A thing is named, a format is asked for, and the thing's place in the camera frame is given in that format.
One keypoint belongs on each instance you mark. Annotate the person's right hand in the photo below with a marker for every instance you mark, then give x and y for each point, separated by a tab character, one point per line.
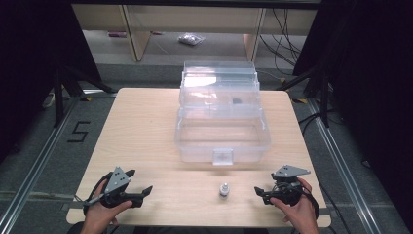
303	216

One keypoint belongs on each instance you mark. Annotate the clear plastic bag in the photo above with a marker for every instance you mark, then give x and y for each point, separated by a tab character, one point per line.
191	39

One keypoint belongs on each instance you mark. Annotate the clear plastic storage box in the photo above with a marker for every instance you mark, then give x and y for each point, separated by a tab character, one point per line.
224	130

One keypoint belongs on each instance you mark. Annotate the metal floor rail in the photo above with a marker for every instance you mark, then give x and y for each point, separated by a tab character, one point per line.
344	165
35	165

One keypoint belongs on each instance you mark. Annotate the wooden shelf unit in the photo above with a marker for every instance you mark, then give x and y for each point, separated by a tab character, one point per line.
139	39

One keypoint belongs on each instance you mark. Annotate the black curtain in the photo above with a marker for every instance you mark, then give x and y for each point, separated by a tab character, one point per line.
29	65
373	81

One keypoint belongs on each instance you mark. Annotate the black metal stand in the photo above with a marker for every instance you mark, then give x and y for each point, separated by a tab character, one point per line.
324	97
59	97

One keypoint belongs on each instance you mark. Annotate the person's left hand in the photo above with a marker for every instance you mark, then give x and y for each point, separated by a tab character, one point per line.
97	216

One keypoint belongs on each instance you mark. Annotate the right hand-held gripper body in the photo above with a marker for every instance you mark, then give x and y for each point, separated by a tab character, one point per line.
287	191

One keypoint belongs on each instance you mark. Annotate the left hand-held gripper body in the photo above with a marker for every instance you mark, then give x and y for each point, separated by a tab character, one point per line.
117	182

